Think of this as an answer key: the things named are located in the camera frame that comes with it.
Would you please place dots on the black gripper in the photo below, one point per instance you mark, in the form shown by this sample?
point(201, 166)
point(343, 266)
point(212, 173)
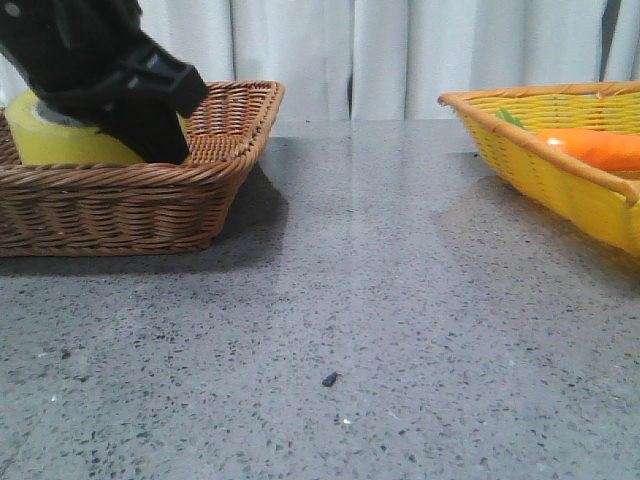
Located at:
point(93, 60)

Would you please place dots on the yellow tape roll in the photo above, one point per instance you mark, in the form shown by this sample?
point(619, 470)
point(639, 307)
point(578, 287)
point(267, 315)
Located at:
point(44, 136)

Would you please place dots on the brown wicker basket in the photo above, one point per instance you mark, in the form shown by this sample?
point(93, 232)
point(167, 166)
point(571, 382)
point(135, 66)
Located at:
point(145, 208)

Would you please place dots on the white curtain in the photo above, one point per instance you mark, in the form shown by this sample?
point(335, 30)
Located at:
point(390, 60)

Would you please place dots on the small black debris piece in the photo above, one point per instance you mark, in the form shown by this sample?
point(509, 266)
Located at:
point(330, 379)

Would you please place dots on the yellow woven basket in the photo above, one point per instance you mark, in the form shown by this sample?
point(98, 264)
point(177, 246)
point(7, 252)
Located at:
point(503, 123)

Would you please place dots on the orange toy carrot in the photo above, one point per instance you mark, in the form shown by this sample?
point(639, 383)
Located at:
point(603, 150)

